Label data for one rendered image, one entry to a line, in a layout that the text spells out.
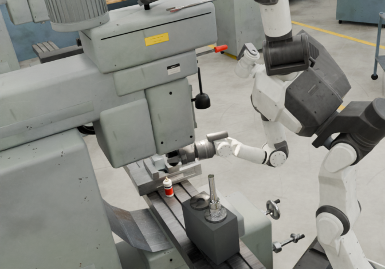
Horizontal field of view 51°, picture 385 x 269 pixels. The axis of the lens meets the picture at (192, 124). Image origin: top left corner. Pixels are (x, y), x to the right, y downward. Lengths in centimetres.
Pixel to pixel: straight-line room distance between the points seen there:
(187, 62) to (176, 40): 10
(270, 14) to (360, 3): 631
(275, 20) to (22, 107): 86
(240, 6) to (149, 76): 469
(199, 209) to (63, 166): 57
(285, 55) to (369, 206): 225
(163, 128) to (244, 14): 469
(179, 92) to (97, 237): 63
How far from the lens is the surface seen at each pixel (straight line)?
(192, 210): 166
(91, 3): 142
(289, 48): 141
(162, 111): 160
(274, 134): 187
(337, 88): 158
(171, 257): 193
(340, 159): 156
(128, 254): 211
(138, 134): 157
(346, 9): 772
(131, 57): 145
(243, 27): 622
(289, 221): 327
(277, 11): 132
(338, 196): 171
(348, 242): 190
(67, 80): 144
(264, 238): 221
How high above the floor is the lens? 222
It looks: 29 degrees down
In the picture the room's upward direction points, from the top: 8 degrees counter-clockwise
